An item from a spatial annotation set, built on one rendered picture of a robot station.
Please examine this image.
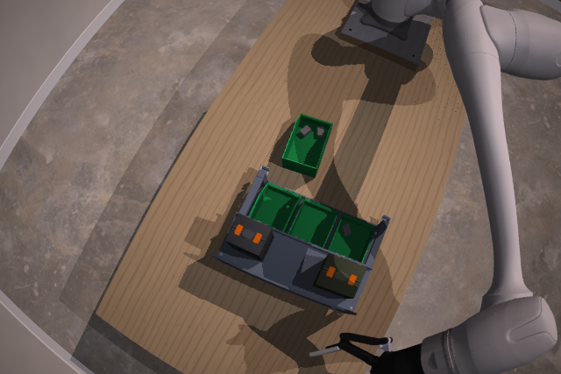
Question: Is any grey metal shelf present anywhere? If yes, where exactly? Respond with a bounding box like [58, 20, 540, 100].
[211, 166, 392, 315]

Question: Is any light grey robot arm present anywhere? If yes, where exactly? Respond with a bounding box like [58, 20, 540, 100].
[358, 0, 561, 374]

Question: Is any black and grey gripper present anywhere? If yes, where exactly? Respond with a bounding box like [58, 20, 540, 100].
[309, 333, 424, 374]

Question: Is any green bin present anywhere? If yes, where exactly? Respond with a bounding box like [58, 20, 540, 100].
[327, 215, 375, 263]
[249, 183, 302, 232]
[288, 199, 338, 248]
[282, 113, 333, 178]

